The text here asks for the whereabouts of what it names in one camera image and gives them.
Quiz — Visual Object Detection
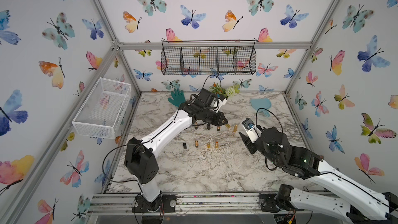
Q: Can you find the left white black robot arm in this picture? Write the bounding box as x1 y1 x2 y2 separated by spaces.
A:
124 88 228 213

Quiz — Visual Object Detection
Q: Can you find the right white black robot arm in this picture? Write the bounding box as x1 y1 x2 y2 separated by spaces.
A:
240 119 398 224

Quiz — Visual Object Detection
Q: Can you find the potted flower plant white pot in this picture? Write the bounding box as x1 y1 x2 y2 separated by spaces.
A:
210 83 238 99

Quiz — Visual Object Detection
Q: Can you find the green rubber glove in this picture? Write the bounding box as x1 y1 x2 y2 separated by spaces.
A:
168 89 186 108

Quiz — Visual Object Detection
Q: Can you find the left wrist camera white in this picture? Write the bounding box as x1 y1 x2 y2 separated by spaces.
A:
214 95 227 113

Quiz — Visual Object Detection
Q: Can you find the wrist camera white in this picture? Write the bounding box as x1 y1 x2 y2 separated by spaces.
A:
241 118 259 143
214 95 227 113

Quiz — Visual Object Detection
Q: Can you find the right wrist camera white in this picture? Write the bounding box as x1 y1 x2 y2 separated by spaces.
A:
241 118 259 143

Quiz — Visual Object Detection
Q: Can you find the black wire wall basket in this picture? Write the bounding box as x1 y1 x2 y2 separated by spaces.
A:
157 40 257 76

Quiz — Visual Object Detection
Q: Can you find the white mesh wall basket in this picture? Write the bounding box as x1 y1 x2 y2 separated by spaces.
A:
72 78 132 139

